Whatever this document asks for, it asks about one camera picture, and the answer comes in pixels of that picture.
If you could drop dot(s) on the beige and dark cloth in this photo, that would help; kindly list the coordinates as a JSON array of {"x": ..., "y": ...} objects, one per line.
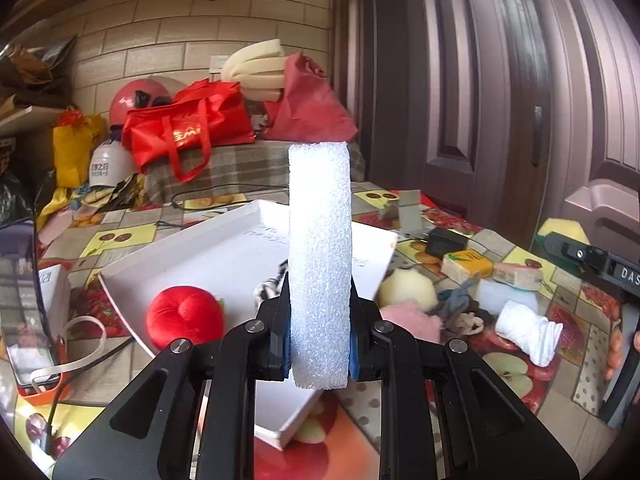
[{"x": 472, "y": 322}]

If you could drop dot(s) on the white helmet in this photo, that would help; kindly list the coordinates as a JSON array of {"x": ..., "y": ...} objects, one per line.
[{"x": 110, "y": 165}]

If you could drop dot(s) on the white rolled sock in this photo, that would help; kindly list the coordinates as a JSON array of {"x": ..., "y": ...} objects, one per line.
[{"x": 525, "y": 332}]

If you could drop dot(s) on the dark red cloth bag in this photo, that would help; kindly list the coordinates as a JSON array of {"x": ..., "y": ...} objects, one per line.
[{"x": 305, "y": 105}]

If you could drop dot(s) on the pink wrapped sponge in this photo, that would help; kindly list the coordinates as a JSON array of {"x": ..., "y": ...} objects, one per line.
[{"x": 517, "y": 275}]

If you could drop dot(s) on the red tote bag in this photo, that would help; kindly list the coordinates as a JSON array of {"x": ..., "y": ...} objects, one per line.
[{"x": 192, "y": 120}]

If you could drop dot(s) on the white cardboard box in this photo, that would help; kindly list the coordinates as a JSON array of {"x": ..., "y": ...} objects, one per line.
[{"x": 57, "y": 295}]

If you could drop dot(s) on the orange phone holder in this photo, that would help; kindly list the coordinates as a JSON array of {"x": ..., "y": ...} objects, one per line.
[{"x": 47, "y": 392}]

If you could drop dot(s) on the red helmet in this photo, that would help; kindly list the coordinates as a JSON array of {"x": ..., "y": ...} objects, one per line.
[{"x": 132, "y": 102}]

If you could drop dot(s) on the fruit print tablecloth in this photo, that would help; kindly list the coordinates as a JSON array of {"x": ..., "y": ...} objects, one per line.
[{"x": 570, "y": 400}]

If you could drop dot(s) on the black and white striped cloth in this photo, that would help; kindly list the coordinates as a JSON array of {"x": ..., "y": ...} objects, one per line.
[{"x": 267, "y": 290}]

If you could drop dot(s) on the grey block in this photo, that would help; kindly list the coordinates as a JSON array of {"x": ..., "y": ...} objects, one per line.
[{"x": 410, "y": 212}]

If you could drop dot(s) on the person's right hand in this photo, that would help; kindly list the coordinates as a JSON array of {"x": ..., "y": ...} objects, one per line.
[{"x": 612, "y": 355}]

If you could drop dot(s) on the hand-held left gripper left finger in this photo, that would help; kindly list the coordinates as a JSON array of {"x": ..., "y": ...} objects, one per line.
[{"x": 285, "y": 357}]

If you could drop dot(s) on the grey sock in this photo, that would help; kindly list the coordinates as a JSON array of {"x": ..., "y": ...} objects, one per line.
[{"x": 455, "y": 302}]

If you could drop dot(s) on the black power adapter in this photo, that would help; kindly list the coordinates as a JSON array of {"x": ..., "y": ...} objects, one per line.
[{"x": 445, "y": 242}]

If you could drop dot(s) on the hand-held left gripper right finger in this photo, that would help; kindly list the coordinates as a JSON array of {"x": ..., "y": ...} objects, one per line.
[{"x": 354, "y": 360}]

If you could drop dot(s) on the pink fluffy cloth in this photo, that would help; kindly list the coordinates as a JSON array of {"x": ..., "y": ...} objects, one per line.
[{"x": 410, "y": 321}]

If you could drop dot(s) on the cream plush ball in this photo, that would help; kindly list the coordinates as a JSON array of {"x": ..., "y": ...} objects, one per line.
[{"x": 407, "y": 287}]

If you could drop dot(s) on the red plush apple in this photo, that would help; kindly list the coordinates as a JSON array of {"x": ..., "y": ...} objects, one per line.
[{"x": 185, "y": 316}]

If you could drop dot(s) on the brown door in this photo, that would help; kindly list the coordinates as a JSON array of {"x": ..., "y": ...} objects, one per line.
[{"x": 475, "y": 85}]

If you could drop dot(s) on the white tray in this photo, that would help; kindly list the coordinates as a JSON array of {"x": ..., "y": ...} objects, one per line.
[{"x": 200, "y": 260}]

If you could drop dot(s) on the plaid cloth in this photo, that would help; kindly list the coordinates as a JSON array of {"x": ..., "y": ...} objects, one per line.
[{"x": 240, "y": 167}]

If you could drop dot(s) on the cream foam strips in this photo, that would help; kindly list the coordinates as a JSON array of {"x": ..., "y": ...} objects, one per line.
[{"x": 255, "y": 67}]

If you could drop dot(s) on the yellow wrapped sponge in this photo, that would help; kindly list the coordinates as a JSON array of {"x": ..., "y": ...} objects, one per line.
[{"x": 467, "y": 265}]

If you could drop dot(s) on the small white foam slab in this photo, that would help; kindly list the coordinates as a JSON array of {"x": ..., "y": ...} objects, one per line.
[{"x": 505, "y": 294}]

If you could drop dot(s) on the yellow shopping bag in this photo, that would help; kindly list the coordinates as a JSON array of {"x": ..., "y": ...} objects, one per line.
[{"x": 75, "y": 152}]

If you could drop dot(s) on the white foam block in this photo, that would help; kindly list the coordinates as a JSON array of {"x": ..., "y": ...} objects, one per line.
[{"x": 320, "y": 260}]

